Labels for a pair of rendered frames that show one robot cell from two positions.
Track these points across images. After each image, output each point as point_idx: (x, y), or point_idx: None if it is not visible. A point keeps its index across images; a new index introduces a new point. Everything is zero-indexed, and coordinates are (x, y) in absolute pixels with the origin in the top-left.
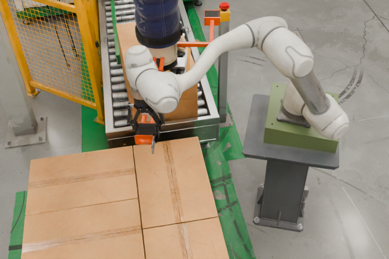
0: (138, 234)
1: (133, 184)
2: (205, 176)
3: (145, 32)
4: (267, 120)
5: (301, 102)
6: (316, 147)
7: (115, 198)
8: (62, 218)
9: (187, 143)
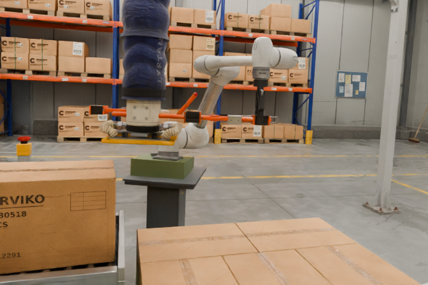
0: (265, 253)
1: (204, 259)
2: (191, 226)
3: (162, 83)
4: (176, 161)
5: (185, 135)
6: (191, 168)
7: (225, 268)
8: None
9: (146, 233)
